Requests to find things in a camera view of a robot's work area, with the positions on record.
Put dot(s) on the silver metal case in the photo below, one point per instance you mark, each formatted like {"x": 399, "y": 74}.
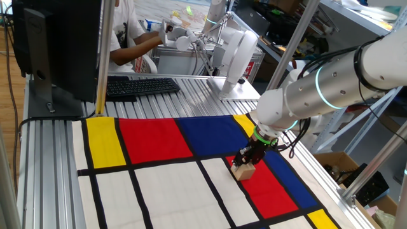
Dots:
{"x": 178, "y": 62}

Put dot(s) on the person in white t-shirt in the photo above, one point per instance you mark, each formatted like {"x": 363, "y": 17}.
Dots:
{"x": 122, "y": 19}

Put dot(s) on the light wooden cube block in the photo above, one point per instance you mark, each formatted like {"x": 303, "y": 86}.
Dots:
{"x": 244, "y": 172}

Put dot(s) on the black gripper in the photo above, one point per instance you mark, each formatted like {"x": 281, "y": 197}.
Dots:
{"x": 257, "y": 151}

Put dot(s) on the bare person forearm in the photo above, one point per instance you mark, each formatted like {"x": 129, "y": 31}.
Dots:
{"x": 136, "y": 47}

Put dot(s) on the grey metal shelf rack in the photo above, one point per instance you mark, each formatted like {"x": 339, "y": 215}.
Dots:
{"x": 359, "y": 117}

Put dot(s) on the pale green plastic bag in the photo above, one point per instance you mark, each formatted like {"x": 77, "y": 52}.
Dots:
{"x": 384, "y": 219}

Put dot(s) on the black equipment case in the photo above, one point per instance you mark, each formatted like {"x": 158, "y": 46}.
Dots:
{"x": 270, "y": 19}

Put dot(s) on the black computer keyboard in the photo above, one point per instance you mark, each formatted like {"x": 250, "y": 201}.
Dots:
{"x": 141, "y": 86}

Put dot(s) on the colour block patterned cloth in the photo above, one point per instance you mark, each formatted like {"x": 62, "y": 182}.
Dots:
{"x": 159, "y": 175}

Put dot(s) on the brown cardboard box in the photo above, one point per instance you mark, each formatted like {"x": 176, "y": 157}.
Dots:
{"x": 334, "y": 159}

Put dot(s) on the white haptic control device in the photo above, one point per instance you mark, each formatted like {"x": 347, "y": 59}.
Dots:
{"x": 237, "y": 54}

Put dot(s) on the black plastic crate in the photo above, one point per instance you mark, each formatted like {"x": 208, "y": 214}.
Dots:
{"x": 369, "y": 187}

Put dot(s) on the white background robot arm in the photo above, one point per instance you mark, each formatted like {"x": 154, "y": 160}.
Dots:
{"x": 216, "y": 9}

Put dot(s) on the black computer monitor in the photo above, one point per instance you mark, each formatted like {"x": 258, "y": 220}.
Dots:
{"x": 63, "y": 47}

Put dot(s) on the aluminium frame post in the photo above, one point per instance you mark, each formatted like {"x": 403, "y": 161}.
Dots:
{"x": 375, "y": 162}
{"x": 105, "y": 57}
{"x": 292, "y": 38}

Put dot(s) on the white plastic chair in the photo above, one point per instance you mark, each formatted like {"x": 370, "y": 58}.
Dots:
{"x": 147, "y": 63}

